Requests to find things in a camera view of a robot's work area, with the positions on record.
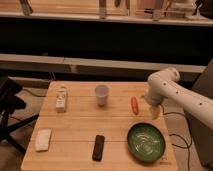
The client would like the green bowl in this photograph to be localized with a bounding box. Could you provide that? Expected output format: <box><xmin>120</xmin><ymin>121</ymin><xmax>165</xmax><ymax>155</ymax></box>
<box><xmin>127</xmin><ymin>122</ymin><xmax>166</xmax><ymax>163</ymax></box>

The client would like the black rectangular block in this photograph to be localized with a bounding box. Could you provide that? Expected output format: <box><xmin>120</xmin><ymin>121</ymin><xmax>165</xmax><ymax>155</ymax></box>
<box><xmin>92</xmin><ymin>135</ymin><xmax>105</xmax><ymax>161</ymax></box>

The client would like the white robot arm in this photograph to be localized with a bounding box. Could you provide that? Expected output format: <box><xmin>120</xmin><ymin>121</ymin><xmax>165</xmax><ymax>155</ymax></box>
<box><xmin>145</xmin><ymin>67</ymin><xmax>213</xmax><ymax>130</ymax></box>

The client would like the black cable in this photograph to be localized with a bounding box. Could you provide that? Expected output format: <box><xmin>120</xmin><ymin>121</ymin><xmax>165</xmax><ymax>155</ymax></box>
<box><xmin>162</xmin><ymin>105</ymin><xmax>193</xmax><ymax>171</ymax></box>

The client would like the red pepper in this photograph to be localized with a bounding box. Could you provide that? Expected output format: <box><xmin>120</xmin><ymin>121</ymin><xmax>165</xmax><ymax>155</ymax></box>
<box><xmin>131</xmin><ymin>97</ymin><xmax>139</xmax><ymax>115</ymax></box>

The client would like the long wooden bench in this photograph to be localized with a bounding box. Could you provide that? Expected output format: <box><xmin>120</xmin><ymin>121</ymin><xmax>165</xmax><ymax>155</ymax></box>
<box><xmin>0</xmin><ymin>53</ymin><xmax>205</xmax><ymax>81</ymax></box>

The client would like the white sponge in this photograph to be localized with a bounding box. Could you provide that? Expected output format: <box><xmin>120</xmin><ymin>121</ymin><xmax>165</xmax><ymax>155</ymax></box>
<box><xmin>35</xmin><ymin>129</ymin><xmax>52</xmax><ymax>151</ymax></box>

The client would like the black tripod stand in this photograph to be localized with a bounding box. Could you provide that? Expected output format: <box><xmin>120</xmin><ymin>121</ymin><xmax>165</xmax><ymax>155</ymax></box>
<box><xmin>0</xmin><ymin>76</ymin><xmax>39</xmax><ymax>154</ymax></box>

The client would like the white small bottle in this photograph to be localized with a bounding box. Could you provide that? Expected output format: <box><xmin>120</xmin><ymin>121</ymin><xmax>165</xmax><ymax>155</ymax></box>
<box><xmin>55</xmin><ymin>84</ymin><xmax>68</xmax><ymax>113</ymax></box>

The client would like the white plastic cup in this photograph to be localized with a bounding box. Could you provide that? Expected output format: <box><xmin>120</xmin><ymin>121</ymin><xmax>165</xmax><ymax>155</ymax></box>
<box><xmin>95</xmin><ymin>85</ymin><xmax>109</xmax><ymax>106</ymax></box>

